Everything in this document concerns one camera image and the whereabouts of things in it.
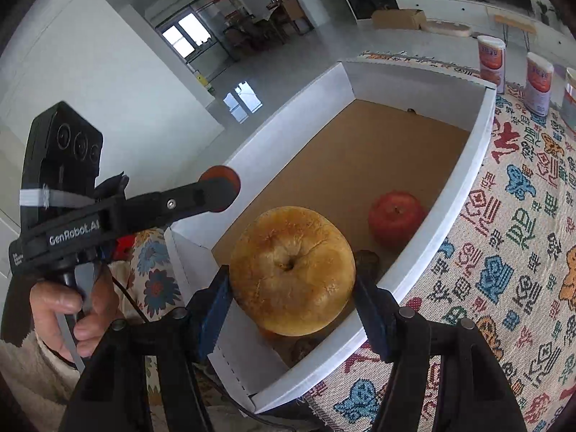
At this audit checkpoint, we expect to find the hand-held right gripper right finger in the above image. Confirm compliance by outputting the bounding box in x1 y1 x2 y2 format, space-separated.
353 274 536 432

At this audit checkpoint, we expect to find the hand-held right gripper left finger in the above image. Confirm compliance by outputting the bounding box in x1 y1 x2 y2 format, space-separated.
58 265 232 432

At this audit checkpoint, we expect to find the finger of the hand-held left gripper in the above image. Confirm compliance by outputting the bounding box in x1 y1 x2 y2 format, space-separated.
114 176 241 235

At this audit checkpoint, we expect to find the small reddish-brown fruit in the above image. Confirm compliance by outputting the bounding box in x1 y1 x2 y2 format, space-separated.
200 166 241 213

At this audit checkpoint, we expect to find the brown kiwi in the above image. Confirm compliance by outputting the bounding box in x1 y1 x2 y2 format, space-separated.
353 249 381 275

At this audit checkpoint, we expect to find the yellow asian pear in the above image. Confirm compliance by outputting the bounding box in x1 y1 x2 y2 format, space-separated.
229 207 356 337

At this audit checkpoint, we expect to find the red apple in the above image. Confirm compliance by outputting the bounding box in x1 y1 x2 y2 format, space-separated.
368 191 427 249

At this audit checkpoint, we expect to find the white cardboard box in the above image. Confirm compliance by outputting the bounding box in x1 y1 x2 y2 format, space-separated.
164 59 497 415

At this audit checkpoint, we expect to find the person's left forearm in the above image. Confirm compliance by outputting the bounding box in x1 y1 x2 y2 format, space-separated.
0 337 82 432

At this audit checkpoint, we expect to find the person's left hand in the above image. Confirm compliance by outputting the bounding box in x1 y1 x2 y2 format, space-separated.
29 265 124 363

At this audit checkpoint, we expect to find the floral cloth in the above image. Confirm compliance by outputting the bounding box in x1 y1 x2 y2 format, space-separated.
110 227 212 406

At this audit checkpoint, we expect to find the balcony window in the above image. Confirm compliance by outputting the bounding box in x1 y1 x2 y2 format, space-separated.
155 9 212 61

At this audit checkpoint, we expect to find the dining table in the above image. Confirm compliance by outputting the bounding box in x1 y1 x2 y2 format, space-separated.
222 9 289 61

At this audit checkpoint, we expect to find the wooden dining chair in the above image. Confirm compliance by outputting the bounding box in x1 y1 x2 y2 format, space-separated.
281 0 313 34

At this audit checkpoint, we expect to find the brown cardboard box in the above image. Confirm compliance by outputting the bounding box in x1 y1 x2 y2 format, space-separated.
371 8 427 31

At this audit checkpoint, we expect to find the white pet bed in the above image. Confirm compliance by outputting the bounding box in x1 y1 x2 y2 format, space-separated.
425 19 472 39

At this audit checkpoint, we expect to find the wooden stool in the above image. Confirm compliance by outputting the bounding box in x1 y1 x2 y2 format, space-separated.
492 13 538 50

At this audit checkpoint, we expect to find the small green potted plant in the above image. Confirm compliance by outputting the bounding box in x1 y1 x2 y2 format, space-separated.
535 0 561 25

